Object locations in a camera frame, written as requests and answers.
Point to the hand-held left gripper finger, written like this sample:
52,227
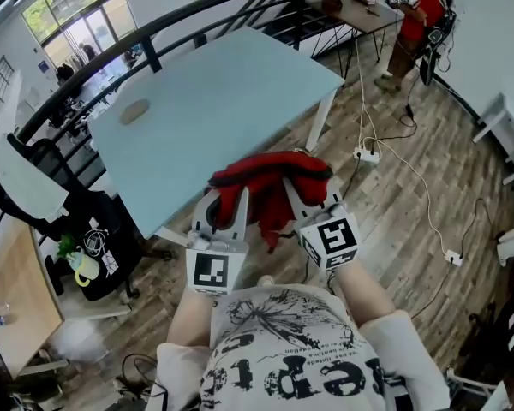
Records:
242,221
201,216

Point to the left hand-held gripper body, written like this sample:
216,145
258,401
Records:
214,268

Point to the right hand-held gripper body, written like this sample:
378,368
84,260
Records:
332,240

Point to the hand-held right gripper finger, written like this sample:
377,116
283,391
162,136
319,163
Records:
302,210
333,195

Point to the red backpack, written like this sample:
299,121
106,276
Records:
265,186

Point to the person's left forearm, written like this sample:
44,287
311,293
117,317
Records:
190,319

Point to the person's right forearm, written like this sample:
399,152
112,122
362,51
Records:
364,293

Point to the white power strip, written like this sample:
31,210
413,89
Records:
454,257
367,156

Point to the black office chair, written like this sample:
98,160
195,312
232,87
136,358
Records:
111,229

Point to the person's white printed shirt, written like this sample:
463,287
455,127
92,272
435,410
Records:
291,349

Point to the light blue table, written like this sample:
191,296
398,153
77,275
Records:
222,101

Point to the yellow mug with plant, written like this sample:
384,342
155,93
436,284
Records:
87,268

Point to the oval wooden disc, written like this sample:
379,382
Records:
133,111

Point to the black metal railing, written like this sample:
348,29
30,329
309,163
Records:
152,54

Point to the black metal staircase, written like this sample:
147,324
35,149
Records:
300,24

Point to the brown desk with black legs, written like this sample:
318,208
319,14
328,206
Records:
368,19

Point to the white side table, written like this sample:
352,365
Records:
512,118

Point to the light wooden desk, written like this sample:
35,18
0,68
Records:
13,281

